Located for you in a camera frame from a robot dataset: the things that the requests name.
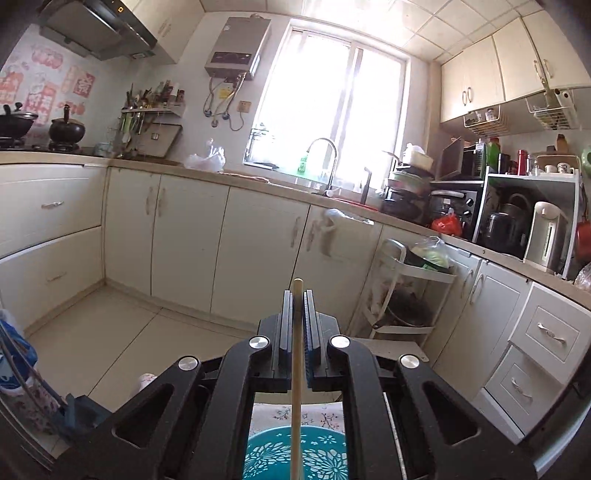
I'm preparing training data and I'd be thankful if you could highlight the white kitchen trolley rack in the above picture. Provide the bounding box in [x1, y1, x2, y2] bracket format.
[361, 236, 457, 339]

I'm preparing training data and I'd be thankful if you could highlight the kitchen faucet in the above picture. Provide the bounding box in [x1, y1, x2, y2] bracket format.
[305, 137, 339, 197]

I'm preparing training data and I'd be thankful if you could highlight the teal perforated plastic basket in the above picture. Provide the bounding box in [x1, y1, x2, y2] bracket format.
[242, 425, 349, 480]

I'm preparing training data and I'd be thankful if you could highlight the blue white bag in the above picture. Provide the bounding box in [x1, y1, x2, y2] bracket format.
[1, 309, 38, 396]

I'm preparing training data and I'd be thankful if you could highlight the white hanging trash bin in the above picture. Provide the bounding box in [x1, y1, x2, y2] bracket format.
[320, 209, 374, 261]

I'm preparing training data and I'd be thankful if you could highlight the red plastic bag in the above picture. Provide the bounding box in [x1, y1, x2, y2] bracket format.
[431, 209, 463, 237]

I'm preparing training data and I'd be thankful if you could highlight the dish rack with bowls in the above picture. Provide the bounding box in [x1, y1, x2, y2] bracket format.
[381, 143, 436, 224]

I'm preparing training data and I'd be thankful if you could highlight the steel electric kettle pot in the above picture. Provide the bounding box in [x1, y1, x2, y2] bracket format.
[523, 201, 568, 274]

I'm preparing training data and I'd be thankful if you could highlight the black toaster oven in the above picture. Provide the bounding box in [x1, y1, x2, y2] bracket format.
[425, 181, 483, 241]

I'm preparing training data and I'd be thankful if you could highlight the white shelf unit on counter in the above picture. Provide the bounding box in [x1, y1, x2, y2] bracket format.
[471, 155, 584, 279]

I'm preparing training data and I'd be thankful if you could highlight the white plastic bag on counter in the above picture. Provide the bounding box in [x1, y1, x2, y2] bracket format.
[182, 138, 225, 173]

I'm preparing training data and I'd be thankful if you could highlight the green dish soap bottle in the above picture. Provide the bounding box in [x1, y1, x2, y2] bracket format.
[297, 154, 308, 177]

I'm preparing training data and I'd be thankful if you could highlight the black pot with lid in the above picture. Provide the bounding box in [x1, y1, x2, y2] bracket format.
[49, 104, 86, 150]

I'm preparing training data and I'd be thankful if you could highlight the black wok on stove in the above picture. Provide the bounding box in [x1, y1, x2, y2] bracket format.
[0, 102, 38, 139]

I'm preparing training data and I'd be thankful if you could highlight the range hood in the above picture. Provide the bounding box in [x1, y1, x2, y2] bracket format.
[38, 1, 157, 61]

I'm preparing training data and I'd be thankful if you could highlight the wall spice rack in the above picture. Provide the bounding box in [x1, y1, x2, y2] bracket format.
[117, 80, 185, 160]

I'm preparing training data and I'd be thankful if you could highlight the hanging wire basket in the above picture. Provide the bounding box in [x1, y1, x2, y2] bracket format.
[526, 89, 580, 131]

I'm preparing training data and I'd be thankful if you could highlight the wall water heater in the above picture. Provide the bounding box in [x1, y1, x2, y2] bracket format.
[204, 16, 271, 81]

